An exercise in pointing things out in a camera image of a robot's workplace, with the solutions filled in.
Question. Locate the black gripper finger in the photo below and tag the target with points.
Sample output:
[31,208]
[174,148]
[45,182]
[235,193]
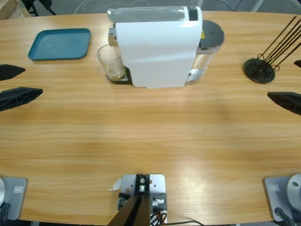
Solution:
[298,63]
[18,97]
[10,71]
[288,101]

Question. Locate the clear drinking glass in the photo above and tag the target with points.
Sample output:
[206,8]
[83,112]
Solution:
[113,67]

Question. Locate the white capsule coffee machine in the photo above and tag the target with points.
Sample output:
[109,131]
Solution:
[155,51]

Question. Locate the black capsule holder with rods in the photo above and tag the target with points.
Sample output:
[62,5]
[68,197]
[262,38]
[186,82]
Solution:
[255,70]

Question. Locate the teal plastic tray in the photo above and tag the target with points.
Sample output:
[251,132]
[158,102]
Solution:
[58,44]

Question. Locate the light wooden crate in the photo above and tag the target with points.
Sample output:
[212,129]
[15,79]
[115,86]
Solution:
[11,9]

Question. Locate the black chair legs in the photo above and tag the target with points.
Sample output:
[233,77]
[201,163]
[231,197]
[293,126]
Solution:
[35,7]

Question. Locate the clear water tank dark lid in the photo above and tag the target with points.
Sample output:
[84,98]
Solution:
[211,33]

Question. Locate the white paper tag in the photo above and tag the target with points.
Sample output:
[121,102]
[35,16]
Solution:
[115,184]

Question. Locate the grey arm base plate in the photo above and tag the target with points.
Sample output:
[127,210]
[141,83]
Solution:
[279,195]
[16,200]

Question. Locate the white camera mount dark post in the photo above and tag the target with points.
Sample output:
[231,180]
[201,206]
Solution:
[156,186]

